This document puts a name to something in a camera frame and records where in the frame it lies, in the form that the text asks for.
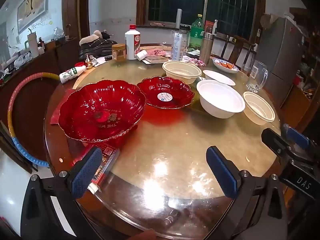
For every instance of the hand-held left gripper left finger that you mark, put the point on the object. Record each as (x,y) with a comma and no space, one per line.
(85,172)

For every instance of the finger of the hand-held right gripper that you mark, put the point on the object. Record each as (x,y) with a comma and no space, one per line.
(275,141)
(297,137)

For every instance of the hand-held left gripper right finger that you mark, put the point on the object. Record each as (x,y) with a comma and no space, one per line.
(222,172)

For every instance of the large white foam bowl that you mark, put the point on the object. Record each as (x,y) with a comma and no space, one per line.
(220,105)

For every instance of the red printed box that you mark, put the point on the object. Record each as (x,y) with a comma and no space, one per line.
(107,155)

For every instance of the clear glass mug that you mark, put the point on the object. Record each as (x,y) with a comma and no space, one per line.
(256,80)

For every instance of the cluttered storage shelf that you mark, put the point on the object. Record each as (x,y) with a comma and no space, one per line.
(310,67)

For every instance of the small clear cup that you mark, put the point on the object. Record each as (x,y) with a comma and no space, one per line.
(245,69)

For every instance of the grey refrigerator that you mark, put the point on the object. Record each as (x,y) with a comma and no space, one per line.
(277,55)

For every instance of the small white foam bowl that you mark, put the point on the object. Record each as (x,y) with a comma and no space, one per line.
(220,76)

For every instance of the orange cooked food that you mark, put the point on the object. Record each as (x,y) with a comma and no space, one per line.
(227,65)

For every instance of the blue patterned white plate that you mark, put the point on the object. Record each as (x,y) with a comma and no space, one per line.
(218,67)

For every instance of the white plastic bottle green label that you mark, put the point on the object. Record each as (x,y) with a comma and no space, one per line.
(71,74)

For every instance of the large cream plastic bowl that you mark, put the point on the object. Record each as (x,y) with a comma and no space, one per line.
(180,78)

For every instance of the multicoloured hula hoop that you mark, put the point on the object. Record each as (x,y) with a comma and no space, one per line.
(15,95)

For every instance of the red scalloped plate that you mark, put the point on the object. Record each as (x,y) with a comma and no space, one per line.
(155,90)

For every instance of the wooden chair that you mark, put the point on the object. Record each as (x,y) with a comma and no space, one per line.
(237,40)

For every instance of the small gold ornament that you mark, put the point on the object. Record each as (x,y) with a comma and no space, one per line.
(89,62)

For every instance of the pink patterned wrappers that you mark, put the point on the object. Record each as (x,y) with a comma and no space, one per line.
(195,61)

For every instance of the steel thermos flask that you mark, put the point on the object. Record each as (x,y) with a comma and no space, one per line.
(206,50)

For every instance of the dark wooden sideboard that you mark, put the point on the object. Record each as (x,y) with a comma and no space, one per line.
(37,67)

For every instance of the brown spread jar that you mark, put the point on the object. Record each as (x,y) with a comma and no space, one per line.
(118,53)

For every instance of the white plastic bag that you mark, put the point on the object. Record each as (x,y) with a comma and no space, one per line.
(22,59)

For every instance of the dark fur collar jacket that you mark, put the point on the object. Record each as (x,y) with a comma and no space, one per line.
(97,43)

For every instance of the white spray bottle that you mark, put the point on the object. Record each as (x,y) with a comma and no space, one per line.
(215,26)

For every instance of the small white cup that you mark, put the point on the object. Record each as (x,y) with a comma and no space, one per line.
(141,55)

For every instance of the stack of papers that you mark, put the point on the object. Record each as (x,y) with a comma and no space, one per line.
(155,60)

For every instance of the white blue drink carton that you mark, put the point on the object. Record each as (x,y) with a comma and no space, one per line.
(177,46)

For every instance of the white liquor bottle red cap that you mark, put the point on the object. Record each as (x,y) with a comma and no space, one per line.
(132,45)

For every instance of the white tumbler green straw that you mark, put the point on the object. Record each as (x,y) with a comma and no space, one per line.
(33,46)

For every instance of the pink cloth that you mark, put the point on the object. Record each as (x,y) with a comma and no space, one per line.
(156,52)

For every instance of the clear jar dark lid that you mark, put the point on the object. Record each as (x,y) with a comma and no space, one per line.
(185,33)

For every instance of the white paper roll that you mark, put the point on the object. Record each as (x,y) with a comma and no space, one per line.
(179,17)

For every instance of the wooden door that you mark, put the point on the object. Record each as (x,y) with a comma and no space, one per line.
(72,5)

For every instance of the dark framed window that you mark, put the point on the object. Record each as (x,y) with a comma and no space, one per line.
(175,0)

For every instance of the framed wall painting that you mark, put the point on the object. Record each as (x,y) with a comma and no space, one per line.
(32,5)

